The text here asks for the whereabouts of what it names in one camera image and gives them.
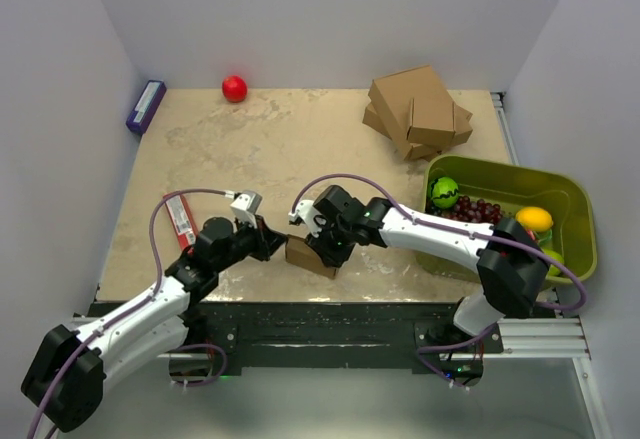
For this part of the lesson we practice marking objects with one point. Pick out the red rectangular box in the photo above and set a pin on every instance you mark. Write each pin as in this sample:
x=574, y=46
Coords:
x=184, y=226

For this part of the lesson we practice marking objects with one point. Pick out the folded cardboard box front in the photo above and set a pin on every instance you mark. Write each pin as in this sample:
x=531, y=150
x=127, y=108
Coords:
x=438, y=123

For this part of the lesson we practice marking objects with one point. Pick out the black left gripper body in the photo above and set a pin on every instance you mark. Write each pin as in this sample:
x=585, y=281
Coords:
x=246, y=242

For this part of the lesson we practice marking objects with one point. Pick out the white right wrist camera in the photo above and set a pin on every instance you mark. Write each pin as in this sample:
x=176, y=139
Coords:
x=305, y=213

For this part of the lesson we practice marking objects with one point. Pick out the yellow lemon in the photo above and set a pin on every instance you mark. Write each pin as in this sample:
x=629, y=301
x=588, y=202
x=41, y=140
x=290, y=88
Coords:
x=535, y=219

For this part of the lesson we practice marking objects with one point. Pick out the folded cardboard box bottom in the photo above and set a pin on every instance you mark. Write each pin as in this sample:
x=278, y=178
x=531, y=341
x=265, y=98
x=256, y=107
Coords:
x=380, y=121

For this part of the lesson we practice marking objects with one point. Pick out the brown cardboard box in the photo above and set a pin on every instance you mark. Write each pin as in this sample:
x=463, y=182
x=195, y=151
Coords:
x=299, y=254

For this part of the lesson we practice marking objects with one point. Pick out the red grapes bunch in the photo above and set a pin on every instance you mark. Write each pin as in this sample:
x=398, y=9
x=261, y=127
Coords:
x=474, y=211

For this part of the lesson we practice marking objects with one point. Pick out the purple rectangular box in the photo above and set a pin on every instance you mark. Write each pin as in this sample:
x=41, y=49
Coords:
x=147, y=104

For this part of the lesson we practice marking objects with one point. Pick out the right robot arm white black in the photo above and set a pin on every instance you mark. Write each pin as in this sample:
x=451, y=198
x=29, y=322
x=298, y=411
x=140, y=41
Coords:
x=506, y=260

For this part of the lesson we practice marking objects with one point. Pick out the red dragon fruit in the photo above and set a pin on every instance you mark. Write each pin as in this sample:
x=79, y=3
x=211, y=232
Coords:
x=532, y=235

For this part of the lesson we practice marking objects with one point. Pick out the green plastic tub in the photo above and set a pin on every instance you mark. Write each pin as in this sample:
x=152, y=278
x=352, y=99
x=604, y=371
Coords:
x=513, y=188

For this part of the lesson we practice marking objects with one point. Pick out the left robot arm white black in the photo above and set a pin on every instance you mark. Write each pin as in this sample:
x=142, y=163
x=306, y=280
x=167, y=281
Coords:
x=66, y=378

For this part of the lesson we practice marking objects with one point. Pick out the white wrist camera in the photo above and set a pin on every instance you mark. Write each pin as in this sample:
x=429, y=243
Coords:
x=245, y=206
x=305, y=213

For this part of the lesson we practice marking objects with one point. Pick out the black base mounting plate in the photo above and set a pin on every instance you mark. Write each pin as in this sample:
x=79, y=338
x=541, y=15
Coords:
x=360, y=335

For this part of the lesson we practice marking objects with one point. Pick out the red apple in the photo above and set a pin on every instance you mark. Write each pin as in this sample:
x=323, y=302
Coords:
x=234, y=89

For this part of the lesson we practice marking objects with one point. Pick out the green watermelon ball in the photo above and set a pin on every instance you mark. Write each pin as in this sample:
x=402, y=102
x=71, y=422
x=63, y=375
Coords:
x=443, y=192

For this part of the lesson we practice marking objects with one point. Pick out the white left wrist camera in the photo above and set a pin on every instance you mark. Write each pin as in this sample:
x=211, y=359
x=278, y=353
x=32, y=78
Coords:
x=245, y=206

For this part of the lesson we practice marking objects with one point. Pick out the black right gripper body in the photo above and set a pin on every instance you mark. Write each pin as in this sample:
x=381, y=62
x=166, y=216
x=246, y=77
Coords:
x=335, y=242

